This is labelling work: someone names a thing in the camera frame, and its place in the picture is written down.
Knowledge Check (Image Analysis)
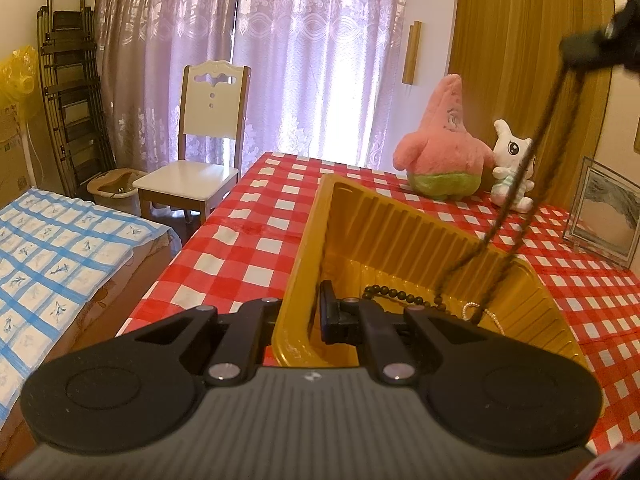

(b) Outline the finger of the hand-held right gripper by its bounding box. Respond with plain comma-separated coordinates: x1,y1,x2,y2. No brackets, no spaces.
560,22,626,68

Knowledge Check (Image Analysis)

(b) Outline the red white fabric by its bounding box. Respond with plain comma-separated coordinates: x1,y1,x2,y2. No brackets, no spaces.
575,442,640,480

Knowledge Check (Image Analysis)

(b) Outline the mauve lace curtain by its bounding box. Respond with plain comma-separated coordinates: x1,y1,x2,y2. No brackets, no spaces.
232,0,411,171
95,0,242,173

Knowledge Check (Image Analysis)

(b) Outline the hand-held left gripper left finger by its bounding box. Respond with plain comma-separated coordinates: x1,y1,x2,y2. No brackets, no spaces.
120,297,282,387

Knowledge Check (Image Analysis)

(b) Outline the cardboard box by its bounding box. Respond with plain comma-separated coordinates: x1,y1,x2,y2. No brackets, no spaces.
0,105,37,206

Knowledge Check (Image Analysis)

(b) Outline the white bunny plush toy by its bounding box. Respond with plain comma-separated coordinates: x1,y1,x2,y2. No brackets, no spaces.
490,119,538,211

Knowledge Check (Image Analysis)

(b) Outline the pink starfish plush toy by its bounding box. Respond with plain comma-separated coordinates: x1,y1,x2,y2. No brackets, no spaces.
392,74,493,198

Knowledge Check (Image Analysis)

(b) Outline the dark folding step ladder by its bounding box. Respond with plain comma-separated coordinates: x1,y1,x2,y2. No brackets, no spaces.
37,0,117,198

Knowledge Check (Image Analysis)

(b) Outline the yellow plastic tray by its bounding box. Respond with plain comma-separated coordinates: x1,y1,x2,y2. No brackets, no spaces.
272,172,590,371

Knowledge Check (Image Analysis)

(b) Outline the wooden door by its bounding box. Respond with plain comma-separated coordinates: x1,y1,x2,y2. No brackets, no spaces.
447,0,615,208

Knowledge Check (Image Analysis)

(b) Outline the glass sand picture frame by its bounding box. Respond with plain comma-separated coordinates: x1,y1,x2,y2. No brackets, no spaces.
561,156,640,268

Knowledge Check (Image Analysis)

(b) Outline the red white checkered tablecloth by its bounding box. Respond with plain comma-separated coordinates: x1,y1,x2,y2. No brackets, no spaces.
120,151,640,461

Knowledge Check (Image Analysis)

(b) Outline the white pearl necklace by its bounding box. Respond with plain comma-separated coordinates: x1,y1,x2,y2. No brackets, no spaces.
461,301,507,336

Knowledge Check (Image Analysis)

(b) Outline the wooden wall strip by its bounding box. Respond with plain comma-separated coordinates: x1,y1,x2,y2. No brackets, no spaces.
401,21,422,86

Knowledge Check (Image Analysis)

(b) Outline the beige plastic basin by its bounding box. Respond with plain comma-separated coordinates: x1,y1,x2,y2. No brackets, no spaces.
87,170,149,217

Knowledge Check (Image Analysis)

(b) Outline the white wooden chair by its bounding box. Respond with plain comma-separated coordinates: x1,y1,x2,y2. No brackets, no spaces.
132,60,252,226

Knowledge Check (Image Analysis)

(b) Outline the blue grid white blanket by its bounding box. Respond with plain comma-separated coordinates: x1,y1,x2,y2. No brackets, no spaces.
0,187,173,423

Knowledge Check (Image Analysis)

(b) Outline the long thin dark bead necklace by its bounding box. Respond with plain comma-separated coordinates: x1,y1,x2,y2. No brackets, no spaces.
432,57,586,331

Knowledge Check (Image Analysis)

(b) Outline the large dark bead bracelet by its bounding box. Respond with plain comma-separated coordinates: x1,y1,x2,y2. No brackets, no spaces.
362,284,453,311

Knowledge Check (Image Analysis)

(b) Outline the yellow plastic bag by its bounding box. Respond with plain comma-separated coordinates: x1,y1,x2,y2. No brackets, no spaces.
0,45,40,111

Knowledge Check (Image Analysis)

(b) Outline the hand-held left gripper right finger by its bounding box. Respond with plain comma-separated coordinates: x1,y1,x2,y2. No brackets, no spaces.
320,280,483,386

